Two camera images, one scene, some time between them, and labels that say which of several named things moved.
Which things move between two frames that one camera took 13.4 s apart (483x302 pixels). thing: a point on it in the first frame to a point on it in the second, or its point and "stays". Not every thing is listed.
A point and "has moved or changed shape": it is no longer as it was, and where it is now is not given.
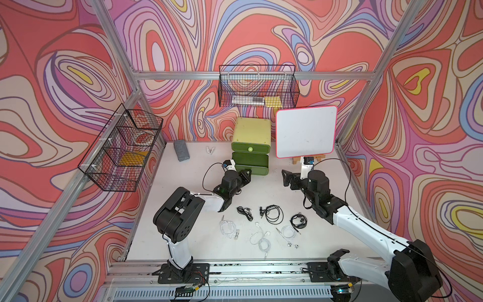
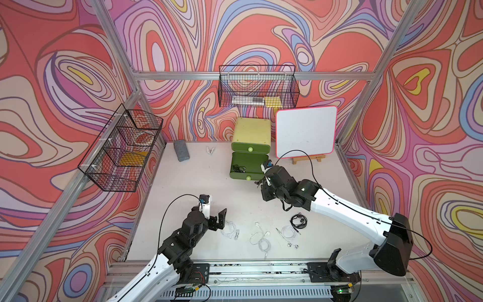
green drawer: [251, 158] has moved or changed shape
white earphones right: [288, 233] stays
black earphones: [246, 211] has moved or changed shape
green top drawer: [251, 147] stays
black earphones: [298, 221] stays
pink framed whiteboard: [305, 131] stays
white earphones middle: [259, 238] stays
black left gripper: [245, 179] to [214, 226]
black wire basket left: [116, 161] stays
